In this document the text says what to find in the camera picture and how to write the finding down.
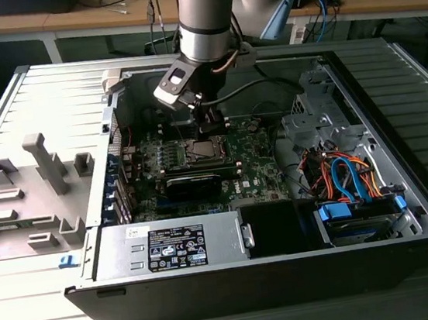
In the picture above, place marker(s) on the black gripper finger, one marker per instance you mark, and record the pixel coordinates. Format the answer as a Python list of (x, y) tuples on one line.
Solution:
[(211, 123)]

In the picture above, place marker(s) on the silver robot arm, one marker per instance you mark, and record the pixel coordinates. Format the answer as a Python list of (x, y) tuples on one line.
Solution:
[(202, 32)]

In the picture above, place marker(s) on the metal locking lever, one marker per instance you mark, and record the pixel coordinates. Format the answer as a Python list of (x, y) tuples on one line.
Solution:
[(178, 131)]

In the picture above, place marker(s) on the CPU socket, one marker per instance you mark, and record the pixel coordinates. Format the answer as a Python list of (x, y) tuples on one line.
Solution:
[(208, 163)]

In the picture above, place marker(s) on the round coin battery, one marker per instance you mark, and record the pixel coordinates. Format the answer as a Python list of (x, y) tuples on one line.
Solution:
[(253, 126)]

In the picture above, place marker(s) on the green motherboard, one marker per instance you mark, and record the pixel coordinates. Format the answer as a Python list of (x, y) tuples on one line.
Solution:
[(252, 151)]

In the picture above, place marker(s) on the black graphics card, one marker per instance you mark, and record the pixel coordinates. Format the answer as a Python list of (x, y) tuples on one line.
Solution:
[(194, 187)]

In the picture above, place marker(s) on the silver metal drive cage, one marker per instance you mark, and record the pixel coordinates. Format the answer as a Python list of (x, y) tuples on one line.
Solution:
[(311, 124)]

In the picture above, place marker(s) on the grey plastic case latch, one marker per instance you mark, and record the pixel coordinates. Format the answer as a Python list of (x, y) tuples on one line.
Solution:
[(112, 80)]

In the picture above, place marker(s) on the blue expansion card retainer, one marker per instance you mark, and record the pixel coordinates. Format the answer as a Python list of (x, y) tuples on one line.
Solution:
[(108, 212)]

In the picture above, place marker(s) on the wooden desk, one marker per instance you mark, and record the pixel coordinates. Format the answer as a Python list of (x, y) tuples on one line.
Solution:
[(83, 18)]

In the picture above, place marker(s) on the hard disk in blue carrier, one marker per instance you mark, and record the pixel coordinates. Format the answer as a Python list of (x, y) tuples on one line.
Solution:
[(335, 213)]

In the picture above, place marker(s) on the silver power supply unit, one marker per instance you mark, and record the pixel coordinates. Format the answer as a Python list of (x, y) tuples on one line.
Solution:
[(123, 249)]

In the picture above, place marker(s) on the grey parts rack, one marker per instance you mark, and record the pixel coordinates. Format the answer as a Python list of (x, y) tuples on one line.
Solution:
[(48, 164)]

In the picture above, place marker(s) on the black PC case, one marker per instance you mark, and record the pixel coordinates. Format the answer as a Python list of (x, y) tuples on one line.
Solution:
[(253, 288)]

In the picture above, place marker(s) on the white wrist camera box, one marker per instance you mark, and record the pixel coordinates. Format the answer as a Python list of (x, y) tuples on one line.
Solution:
[(165, 97)]

